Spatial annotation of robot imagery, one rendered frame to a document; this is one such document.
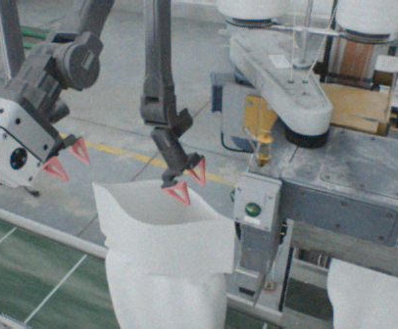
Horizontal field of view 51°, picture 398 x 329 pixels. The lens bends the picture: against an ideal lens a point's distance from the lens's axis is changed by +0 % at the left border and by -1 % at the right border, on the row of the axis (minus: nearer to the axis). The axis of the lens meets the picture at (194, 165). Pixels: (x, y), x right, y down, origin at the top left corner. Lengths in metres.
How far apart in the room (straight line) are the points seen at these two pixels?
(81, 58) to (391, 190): 0.58
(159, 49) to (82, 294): 1.17
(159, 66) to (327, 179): 0.45
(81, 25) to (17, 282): 1.39
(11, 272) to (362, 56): 1.61
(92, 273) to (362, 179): 1.36
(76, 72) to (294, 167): 0.43
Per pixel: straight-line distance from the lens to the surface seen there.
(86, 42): 0.77
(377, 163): 0.88
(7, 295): 1.95
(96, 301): 1.82
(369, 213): 0.80
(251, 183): 0.77
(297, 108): 0.85
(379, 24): 0.93
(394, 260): 1.08
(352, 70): 1.20
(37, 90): 0.72
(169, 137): 1.03
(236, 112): 1.21
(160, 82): 0.98
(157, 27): 0.98
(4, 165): 0.68
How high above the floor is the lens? 1.79
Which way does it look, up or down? 35 degrees down
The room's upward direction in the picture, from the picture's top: straight up
